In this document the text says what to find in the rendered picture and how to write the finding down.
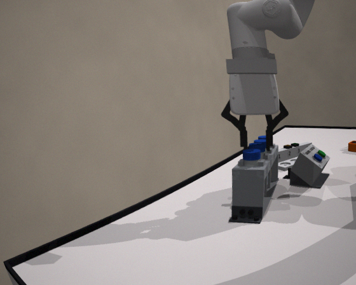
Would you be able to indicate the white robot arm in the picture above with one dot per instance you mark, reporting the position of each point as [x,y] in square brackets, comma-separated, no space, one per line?
[247,23]

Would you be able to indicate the black table edge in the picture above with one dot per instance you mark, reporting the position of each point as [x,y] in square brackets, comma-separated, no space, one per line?
[103,222]

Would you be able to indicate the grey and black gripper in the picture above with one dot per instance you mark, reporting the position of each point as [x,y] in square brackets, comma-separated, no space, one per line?
[253,94]

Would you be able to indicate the grey button panel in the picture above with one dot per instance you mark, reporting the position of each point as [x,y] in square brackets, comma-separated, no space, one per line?
[308,167]

